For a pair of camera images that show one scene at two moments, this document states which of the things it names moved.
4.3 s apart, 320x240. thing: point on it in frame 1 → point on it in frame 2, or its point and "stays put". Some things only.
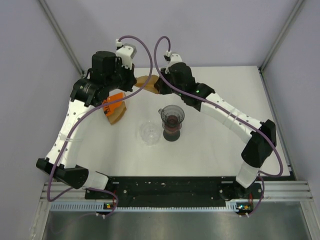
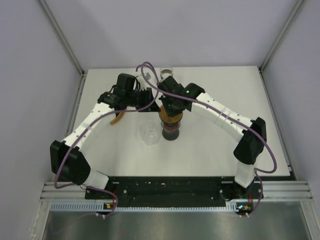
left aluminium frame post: x=62 y=36 stays put
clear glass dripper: x=150 y=133 stays put
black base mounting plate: x=175 y=192 stays put
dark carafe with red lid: x=172 y=133 stays put
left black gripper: x=130 y=79 → x=152 y=107
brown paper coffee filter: x=141 y=80 → x=164 y=116
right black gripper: x=159 y=86 → x=170 y=113
